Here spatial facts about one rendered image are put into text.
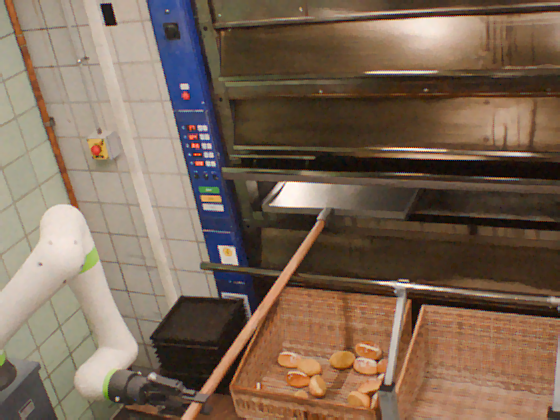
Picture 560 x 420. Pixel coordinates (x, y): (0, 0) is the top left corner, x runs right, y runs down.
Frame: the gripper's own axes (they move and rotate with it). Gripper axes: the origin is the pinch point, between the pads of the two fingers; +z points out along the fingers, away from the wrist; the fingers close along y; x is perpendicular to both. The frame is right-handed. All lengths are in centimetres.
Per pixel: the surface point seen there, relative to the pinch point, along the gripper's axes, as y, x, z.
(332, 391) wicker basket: 59, -73, 2
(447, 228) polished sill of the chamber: 1, -99, 42
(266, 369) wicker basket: 57, -77, -27
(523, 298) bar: 0, -62, 73
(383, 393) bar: 23, -39, 36
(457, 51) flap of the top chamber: -61, -99, 49
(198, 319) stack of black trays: 35, -75, -52
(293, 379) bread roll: 55, -71, -13
